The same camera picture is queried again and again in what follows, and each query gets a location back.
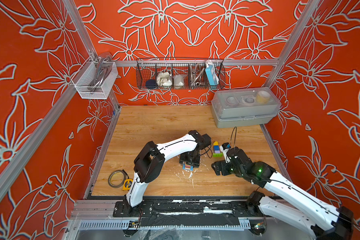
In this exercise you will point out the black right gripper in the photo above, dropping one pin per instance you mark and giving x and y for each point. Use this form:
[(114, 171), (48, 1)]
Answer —
[(222, 164)]

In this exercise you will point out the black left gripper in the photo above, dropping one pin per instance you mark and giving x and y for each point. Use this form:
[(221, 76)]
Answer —
[(184, 160)]

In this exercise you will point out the light blue lego plate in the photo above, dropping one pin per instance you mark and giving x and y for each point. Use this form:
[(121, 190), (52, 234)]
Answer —
[(188, 167)]

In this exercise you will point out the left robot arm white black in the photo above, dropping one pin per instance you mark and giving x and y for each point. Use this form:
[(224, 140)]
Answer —
[(149, 162)]

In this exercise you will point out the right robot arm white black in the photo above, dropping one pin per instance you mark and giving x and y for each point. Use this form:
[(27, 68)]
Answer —
[(320, 220)]

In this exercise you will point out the grey plastic storage box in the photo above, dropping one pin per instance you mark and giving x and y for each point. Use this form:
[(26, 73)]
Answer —
[(244, 107)]

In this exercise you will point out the yellow tape measure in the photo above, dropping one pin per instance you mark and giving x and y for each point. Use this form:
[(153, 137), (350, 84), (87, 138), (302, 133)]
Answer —
[(127, 184)]

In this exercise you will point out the light blue box in basket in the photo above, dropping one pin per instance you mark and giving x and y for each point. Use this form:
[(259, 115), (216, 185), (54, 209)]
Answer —
[(211, 73)]

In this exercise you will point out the tape roll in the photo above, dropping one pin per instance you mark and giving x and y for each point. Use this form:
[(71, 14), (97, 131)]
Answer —
[(117, 179)]

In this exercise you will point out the white crumpled bag in basket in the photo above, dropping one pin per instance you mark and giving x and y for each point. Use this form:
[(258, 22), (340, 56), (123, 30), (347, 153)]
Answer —
[(164, 79)]

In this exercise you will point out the metal tongs in bin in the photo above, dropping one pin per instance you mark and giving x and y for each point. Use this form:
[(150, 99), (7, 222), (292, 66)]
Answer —
[(102, 71)]

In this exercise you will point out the black wire wall basket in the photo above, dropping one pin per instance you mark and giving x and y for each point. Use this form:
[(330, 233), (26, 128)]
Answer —
[(185, 76)]

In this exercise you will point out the aluminium rear rail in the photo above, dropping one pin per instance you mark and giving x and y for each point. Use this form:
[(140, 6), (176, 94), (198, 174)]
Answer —
[(226, 63)]

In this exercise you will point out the clear plastic wall bin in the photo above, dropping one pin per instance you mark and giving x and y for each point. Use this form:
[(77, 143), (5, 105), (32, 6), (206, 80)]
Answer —
[(86, 75)]

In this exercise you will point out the aluminium frame post right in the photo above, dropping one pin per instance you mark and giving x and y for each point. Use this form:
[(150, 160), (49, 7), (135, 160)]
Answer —
[(297, 31)]

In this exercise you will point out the aluminium frame post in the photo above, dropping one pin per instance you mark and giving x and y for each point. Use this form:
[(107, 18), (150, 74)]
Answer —
[(87, 42), (297, 31)]

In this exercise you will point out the aluminium frame post left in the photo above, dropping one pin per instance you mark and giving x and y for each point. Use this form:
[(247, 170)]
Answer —
[(87, 42)]

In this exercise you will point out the aluminium frame rail left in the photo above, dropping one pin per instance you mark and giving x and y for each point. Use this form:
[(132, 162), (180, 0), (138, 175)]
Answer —
[(22, 157)]

